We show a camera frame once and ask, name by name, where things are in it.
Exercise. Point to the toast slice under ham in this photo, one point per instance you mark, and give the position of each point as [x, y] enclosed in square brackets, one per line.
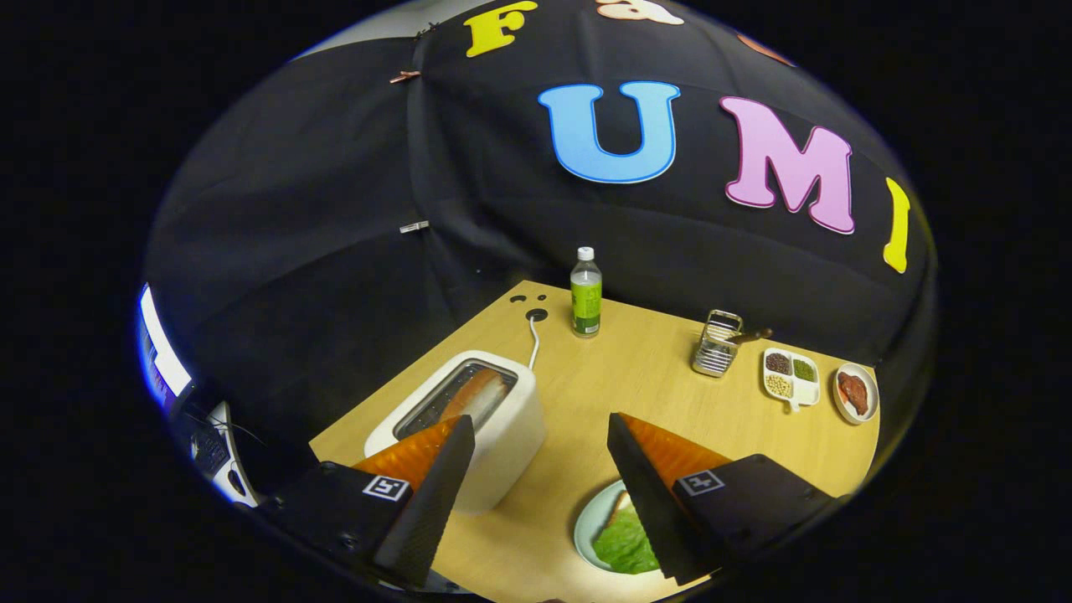
[620, 507]

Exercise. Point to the copper cloth clip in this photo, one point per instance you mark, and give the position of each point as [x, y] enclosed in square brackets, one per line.
[405, 76]

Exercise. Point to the white divided dish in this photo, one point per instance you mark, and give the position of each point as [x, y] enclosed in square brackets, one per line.
[806, 394]

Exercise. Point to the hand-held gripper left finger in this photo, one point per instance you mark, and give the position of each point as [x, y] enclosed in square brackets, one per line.
[427, 502]

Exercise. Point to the bright lit screen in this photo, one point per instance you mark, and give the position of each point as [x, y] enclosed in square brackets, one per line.
[159, 343]

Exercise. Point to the white cloth clip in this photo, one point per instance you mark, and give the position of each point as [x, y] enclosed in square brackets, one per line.
[414, 226]

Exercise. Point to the white toaster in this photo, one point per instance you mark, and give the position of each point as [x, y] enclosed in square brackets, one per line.
[511, 452]

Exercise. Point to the pile of brown beans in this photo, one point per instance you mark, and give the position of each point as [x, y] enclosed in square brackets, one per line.
[778, 363]

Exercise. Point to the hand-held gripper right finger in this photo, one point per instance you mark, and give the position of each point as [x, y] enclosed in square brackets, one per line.
[649, 502]

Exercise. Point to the pile of yellow beans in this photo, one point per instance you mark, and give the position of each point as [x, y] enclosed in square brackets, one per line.
[779, 385]

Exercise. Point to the green label drink bottle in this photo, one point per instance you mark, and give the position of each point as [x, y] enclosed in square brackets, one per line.
[586, 301]

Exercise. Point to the green lettuce leaf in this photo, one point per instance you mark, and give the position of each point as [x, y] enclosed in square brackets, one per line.
[624, 548]

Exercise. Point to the pale green round plate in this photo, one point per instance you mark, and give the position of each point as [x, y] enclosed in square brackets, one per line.
[589, 523]

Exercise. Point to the brown meat steak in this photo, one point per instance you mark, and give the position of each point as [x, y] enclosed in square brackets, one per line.
[854, 392]

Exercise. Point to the white oval plate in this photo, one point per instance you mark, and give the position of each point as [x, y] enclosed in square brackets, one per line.
[873, 394]

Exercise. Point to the pile of green beans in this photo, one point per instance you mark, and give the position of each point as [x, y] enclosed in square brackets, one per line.
[805, 370]

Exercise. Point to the grey device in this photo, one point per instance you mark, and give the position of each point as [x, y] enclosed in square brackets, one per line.
[218, 456]

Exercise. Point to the plain bread slice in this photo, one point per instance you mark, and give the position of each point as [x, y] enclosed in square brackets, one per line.
[481, 394]

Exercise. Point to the black backdrop cloth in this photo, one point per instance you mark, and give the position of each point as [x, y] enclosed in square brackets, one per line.
[335, 209]

